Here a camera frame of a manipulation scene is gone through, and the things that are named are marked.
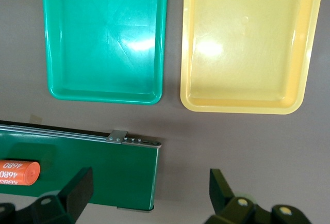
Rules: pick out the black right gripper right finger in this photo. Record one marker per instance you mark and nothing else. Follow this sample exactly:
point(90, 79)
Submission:
point(223, 203)

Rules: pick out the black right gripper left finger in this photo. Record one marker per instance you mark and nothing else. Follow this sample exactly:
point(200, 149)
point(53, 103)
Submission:
point(74, 198)

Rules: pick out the orange cylinder white print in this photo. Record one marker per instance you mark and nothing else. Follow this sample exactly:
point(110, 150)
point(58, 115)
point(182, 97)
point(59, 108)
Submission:
point(23, 173)

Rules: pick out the green belt conveyor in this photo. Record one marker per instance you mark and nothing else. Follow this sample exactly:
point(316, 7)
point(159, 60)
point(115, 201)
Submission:
point(103, 169)

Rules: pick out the yellow plastic tray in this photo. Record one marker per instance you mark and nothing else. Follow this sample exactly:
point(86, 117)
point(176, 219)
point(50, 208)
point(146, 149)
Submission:
point(245, 53)

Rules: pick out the green plastic tray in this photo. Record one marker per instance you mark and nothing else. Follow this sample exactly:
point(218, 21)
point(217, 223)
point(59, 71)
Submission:
point(103, 40)

